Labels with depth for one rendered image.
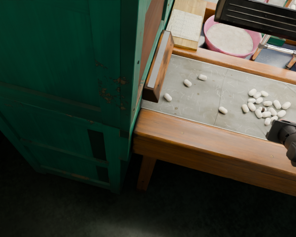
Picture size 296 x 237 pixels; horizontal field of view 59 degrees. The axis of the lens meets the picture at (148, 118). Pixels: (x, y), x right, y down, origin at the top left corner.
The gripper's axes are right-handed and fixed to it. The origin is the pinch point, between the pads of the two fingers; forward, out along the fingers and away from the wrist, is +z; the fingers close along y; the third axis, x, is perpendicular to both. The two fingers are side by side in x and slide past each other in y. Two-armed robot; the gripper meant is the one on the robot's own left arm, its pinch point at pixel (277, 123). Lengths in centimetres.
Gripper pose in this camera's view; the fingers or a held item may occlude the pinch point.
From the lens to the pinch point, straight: 94.3
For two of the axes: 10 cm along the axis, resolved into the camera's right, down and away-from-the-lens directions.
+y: -9.7, -2.5, 0.4
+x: -2.3, 9.1, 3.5
